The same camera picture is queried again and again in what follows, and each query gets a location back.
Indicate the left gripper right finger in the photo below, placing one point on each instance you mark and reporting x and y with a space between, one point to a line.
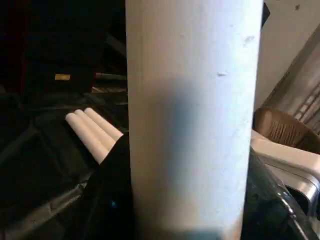
272 205

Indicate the gold label plate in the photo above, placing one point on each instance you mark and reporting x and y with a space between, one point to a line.
62 77

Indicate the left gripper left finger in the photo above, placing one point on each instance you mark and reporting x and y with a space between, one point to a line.
107 200

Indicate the brown wicker chair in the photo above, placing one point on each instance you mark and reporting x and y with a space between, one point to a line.
285 127

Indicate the black mat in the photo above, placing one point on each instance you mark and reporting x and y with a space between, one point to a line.
40 170

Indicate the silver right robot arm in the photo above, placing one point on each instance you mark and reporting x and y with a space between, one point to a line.
300 185

